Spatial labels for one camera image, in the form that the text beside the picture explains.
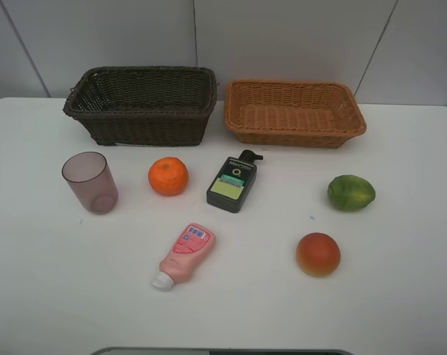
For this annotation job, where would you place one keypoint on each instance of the translucent purple plastic cup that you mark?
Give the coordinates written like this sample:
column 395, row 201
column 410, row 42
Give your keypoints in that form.
column 89, row 176

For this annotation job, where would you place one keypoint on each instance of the tan wicker basket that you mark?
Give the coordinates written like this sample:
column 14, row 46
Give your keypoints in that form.
column 292, row 113

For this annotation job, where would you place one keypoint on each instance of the pink squeeze bottle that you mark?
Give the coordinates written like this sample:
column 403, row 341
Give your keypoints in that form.
column 190, row 249

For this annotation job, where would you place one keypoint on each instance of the black pump bottle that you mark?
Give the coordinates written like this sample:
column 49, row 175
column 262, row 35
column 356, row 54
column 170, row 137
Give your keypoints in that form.
column 233, row 182

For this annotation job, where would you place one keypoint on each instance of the orange mandarin fruit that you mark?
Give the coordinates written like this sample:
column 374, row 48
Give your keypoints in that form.
column 168, row 176

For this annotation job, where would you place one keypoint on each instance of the dark brown wicker basket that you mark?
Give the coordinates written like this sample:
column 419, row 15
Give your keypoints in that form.
column 144, row 106

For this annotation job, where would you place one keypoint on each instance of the red orange peach fruit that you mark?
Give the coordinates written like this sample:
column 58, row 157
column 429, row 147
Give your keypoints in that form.
column 318, row 255

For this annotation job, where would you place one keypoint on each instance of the green lime fruit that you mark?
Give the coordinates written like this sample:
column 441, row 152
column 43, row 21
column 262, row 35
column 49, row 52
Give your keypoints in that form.
column 350, row 193

